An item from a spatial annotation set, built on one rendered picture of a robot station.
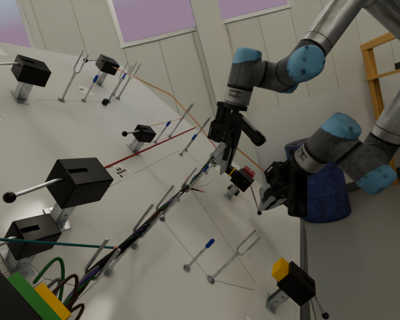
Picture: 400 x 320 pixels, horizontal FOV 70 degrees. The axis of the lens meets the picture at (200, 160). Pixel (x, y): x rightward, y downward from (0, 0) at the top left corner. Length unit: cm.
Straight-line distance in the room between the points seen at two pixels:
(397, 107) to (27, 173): 78
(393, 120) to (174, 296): 62
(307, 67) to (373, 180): 28
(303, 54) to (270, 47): 303
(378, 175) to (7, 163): 71
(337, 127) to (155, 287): 50
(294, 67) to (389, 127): 27
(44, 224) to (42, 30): 345
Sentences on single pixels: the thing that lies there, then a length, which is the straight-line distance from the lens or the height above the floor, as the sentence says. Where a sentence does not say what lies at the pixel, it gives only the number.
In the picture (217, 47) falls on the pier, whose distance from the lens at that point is 349.
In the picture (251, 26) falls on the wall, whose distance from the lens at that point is 375.
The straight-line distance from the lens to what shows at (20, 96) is 74.
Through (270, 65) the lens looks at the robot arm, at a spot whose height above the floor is 145.
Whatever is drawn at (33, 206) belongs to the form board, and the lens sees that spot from 51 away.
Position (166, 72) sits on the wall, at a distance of 345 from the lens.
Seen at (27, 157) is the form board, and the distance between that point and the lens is 59.
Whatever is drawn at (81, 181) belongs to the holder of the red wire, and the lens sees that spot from 41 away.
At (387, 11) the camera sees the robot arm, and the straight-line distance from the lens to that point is 111.
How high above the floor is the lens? 134
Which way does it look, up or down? 7 degrees down
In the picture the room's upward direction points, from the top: 15 degrees counter-clockwise
